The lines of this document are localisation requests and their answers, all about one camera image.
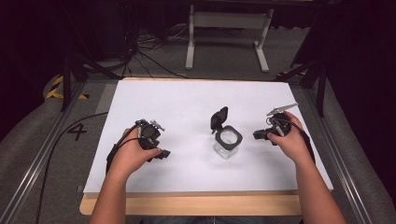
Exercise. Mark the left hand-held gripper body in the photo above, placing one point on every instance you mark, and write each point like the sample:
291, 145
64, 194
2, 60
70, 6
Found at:
151, 133

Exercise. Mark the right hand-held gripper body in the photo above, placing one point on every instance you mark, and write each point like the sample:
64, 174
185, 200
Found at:
280, 123

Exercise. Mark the person's left hand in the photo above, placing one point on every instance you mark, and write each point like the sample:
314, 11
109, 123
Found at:
134, 154

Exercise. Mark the person's right hand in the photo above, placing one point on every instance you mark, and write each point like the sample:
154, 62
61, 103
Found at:
289, 143

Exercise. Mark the clear square jar black lid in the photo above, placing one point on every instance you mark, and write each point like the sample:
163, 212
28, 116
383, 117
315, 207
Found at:
226, 138

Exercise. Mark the white table mat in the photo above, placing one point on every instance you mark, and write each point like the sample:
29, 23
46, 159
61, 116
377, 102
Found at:
186, 109

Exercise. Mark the black tripod stand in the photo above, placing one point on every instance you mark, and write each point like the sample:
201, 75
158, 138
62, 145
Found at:
67, 81
320, 84

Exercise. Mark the aluminium floor rail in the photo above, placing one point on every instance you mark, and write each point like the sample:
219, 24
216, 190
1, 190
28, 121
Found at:
40, 155
339, 155

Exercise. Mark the white metal desk frame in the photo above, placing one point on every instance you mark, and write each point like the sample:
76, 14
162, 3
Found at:
229, 20

